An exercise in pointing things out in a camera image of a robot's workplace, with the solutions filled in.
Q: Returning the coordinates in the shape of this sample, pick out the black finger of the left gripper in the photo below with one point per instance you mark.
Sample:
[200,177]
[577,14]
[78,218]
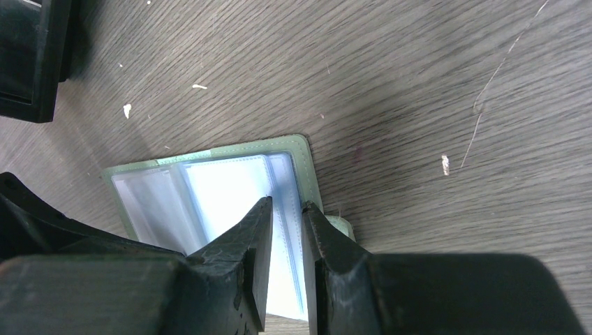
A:
[30,226]

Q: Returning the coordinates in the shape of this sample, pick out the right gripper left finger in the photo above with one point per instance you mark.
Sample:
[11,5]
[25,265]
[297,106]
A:
[220,289]

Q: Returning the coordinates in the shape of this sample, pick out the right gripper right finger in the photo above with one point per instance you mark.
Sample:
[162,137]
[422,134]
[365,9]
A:
[352,291]

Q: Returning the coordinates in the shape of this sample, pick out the green card holder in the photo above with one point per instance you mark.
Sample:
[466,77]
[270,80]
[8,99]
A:
[184,202]

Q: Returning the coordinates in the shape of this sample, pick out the black storage bin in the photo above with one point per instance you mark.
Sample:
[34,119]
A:
[36,53]

